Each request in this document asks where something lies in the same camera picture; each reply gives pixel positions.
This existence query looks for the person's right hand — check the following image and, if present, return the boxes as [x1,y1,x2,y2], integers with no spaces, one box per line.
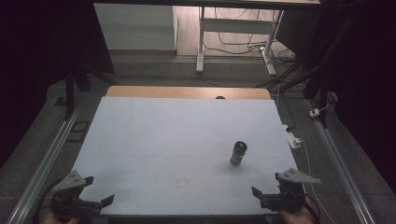
[277,196,317,224]

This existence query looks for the black rectangular floor frame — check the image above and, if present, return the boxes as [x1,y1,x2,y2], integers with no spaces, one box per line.
[66,120,92,144]

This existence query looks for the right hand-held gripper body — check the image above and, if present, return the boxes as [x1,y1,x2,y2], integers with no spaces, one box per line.
[260,167,321,215]

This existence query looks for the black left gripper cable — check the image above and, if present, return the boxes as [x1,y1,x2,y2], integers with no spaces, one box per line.
[32,177,64,224]

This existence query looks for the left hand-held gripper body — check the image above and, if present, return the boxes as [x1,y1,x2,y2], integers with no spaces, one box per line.
[49,170,103,220]

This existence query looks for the white power strip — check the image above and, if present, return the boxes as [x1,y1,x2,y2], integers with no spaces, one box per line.
[281,123,303,150]

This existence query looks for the spice jar with green lid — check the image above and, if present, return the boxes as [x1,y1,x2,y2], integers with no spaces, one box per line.
[229,140,248,168]

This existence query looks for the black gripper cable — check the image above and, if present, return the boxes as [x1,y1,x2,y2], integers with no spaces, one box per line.
[302,193,321,224]
[32,177,64,224]

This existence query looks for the thin white cable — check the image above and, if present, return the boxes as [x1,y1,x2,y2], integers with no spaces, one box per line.
[299,137,338,224]

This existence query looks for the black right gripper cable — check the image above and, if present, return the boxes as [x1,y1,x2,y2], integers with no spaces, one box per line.
[302,193,321,224]

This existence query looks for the person's left hand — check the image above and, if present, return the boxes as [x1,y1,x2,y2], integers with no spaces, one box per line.
[39,210,82,224]

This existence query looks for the black curtain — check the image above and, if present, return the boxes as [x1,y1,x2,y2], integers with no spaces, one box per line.
[275,0,396,194]
[0,0,116,171]

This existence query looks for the black metal stand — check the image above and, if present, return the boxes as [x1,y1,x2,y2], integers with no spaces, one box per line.
[255,12,359,129]
[54,60,118,121]

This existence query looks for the white desk frame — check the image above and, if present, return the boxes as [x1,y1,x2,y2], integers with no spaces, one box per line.
[92,0,321,76]

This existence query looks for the aluminium floor rail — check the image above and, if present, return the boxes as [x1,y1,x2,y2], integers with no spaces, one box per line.
[304,98,378,224]
[6,92,89,224]

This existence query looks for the black floor cables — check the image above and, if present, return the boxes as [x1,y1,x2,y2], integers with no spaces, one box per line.
[203,7,297,64]

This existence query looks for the wooden table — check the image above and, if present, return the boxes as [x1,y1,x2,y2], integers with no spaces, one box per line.
[105,86,272,101]

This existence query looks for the white foam board mat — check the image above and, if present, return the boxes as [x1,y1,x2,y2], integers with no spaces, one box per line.
[72,96,299,217]

